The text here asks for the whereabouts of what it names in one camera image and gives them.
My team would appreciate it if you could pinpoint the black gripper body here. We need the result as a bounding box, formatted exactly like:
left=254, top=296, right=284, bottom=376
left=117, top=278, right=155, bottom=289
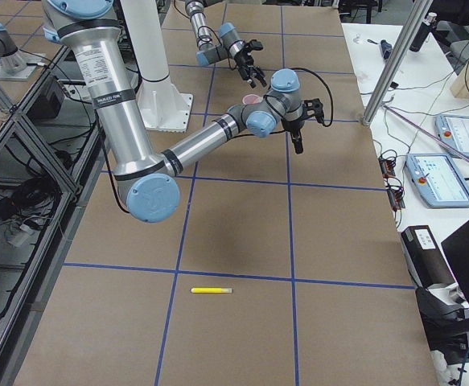
left=281, top=118, right=304, bottom=138
left=233, top=47, right=255, bottom=76

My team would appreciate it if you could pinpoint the yellow marker pen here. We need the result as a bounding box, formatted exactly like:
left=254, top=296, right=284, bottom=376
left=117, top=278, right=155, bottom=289
left=190, top=287, right=232, bottom=294

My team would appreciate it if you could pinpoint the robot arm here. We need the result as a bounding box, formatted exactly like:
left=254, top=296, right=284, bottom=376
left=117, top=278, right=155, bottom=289
left=185, top=0, right=267, bottom=88
left=43, top=1, right=305, bottom=223

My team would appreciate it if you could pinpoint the small circuit board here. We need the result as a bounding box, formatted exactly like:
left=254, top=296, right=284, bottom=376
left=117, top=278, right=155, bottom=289
left=378, top=158, right=396, bottom=178

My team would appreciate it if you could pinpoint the near teach pendant tablet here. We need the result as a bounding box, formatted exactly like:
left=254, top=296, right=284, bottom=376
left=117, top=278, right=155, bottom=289
left=405, top=154, right=469, bottom=208

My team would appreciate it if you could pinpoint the teach pendant tablet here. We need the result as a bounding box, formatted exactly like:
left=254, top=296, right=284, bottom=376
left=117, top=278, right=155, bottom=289
left=405, top=154, right=469, bottom=208
left=435, top=114, right=469, bottom=157

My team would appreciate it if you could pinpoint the black bottle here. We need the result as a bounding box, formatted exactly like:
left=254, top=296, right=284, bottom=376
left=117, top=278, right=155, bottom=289
left=409, top=12, right=437, bottom=52

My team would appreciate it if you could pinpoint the far teach pendant tablet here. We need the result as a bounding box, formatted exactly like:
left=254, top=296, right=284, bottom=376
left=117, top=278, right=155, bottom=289
left=435, top=114, right=469, bottom=157

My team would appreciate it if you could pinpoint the black box with label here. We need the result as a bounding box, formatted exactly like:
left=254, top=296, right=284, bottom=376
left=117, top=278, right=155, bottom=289
left=401, top=225, right=455, bottom=290

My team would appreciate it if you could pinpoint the purple rod green tip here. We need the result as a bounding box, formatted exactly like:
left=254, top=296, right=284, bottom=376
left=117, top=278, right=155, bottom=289
left=381, top=105, right=469, bottom=163

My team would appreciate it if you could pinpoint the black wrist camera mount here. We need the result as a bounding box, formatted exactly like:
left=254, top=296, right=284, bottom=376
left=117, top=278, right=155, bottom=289
left=243, top=39, right=264, bottom=55
left=301, top=98, right=325, bottom=125

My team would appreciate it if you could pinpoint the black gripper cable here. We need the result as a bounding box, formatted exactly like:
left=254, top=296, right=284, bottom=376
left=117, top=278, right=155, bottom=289
left=264, top=67, right=334, bottom=138
left=195, top=26, right=243, bottom=72

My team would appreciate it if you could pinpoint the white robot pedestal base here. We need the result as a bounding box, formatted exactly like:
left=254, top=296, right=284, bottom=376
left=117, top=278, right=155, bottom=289
left=121, top=0, right=193, bottom=133

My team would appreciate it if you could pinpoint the aluminium frame post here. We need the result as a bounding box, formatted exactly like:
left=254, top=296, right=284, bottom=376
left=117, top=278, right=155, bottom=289
left=361, top=0, right=433, bottom=126

